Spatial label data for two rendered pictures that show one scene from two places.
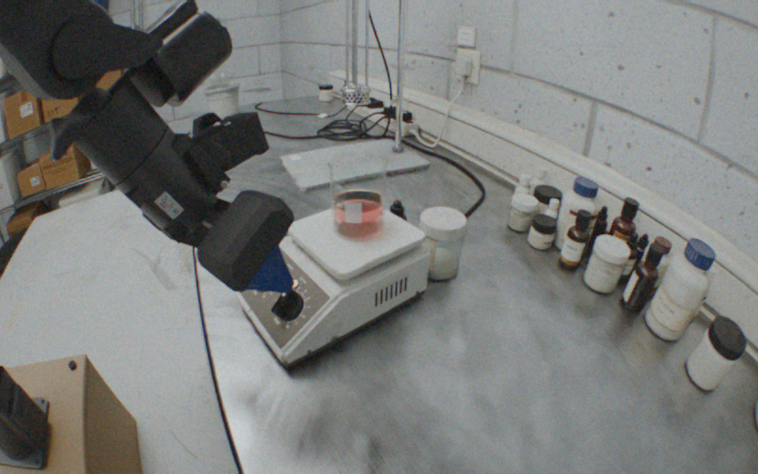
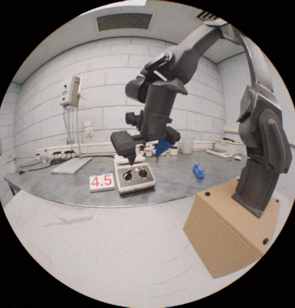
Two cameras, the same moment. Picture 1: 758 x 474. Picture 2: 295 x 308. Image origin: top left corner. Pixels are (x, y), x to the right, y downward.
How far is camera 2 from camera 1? 0.41 m
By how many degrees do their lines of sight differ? 69
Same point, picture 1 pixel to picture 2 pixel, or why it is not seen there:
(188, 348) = (138, 212)
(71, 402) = (220, 189)
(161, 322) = (115, 224)
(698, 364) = (173, 152)
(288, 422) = (172, 187)
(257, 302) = (133, 181)
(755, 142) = not seen: hidden behind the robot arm
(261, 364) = (151, 191)
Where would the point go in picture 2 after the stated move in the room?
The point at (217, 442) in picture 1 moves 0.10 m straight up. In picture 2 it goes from (182, 200) to (188, 170)
